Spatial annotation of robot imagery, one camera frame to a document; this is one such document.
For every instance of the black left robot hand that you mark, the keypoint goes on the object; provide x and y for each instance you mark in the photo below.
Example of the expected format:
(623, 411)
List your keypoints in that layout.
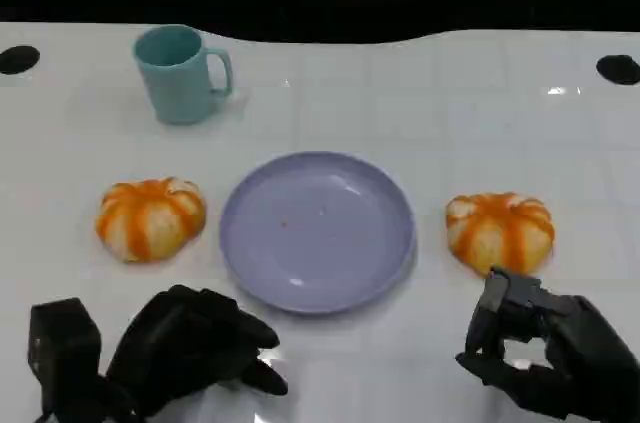
(185, 343)

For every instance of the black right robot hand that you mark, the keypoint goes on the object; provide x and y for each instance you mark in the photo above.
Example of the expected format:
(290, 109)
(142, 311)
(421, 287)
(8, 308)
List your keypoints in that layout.
(580, 358)

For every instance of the orange and white bread roll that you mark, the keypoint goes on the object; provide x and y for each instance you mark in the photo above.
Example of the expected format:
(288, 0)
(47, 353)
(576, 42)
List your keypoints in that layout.
(145, 223)
(500, 233)

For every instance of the lilac plate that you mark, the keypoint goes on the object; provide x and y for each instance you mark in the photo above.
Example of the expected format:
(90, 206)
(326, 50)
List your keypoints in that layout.
(315, 233)

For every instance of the pale green mug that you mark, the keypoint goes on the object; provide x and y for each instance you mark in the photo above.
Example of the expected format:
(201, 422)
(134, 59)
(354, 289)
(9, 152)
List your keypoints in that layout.
(170, 88)

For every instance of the black table hole cover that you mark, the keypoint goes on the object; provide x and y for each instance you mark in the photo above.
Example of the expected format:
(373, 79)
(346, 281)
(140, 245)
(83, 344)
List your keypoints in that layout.
(620, 69)
(17, 60)

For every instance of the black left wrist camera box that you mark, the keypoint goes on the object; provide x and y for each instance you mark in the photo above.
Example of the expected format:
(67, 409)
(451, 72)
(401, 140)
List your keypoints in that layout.
(62, 343)

